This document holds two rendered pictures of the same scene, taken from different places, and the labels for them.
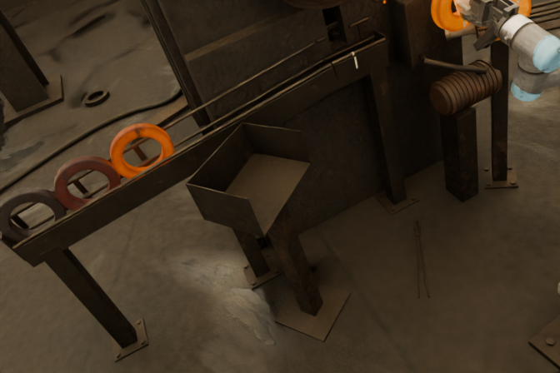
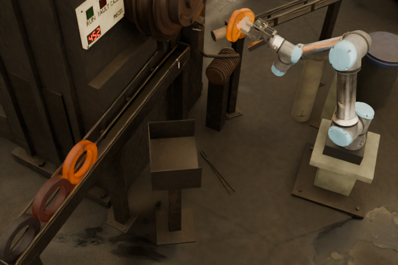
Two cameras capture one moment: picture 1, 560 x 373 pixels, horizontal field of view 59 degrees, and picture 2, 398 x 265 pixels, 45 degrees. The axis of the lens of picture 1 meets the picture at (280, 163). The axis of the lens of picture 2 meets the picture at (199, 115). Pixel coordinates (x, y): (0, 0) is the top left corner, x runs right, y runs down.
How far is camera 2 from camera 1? 1.31 m
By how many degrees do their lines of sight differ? 40
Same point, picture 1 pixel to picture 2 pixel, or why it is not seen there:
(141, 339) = not seen: outside the picture
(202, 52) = (103, 80)
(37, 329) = not seen: outside the picture
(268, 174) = (172, 150)
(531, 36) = (288, 47)
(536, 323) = (288, 184)
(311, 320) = (180, 233)
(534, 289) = (279, 167)
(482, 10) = (260, 34)
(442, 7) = (233, 31)
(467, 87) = (229, 66)
